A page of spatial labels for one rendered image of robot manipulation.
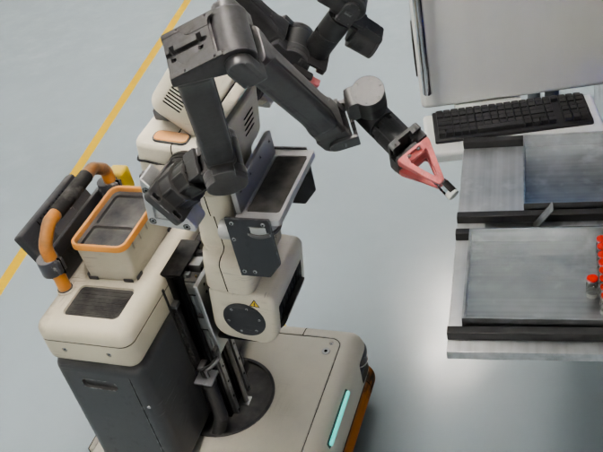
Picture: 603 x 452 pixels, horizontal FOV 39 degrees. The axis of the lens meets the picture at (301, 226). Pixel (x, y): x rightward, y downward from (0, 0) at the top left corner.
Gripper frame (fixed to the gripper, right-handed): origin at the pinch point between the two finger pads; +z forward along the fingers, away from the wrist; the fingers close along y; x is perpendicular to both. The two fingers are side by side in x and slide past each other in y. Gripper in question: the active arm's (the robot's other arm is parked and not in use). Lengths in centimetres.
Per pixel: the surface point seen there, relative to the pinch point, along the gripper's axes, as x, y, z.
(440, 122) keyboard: 30, -70, -33
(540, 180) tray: 28, -45, 2
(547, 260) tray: 12.5, -30.9, 18.0
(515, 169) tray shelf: 27, -48, -5
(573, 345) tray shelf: 1.3, -19.0, 34.1
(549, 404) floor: 9, -124, 37
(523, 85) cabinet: 55, -75, -28
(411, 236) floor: 22, -169, -41
